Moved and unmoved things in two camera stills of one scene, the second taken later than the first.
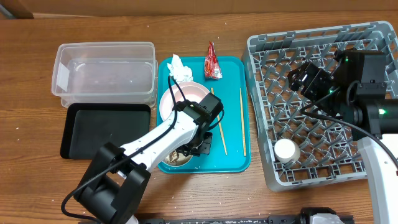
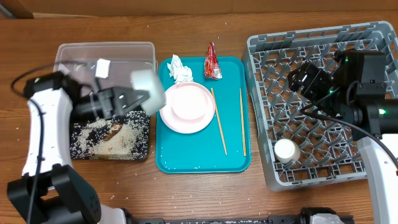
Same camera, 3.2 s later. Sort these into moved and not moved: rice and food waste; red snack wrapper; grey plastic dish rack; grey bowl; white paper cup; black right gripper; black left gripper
Moved: black left gripper; rice and food waste; grey bowl
Not moved: grey plastic dish rack; black right gripper; white paper cup; red snack wrapper
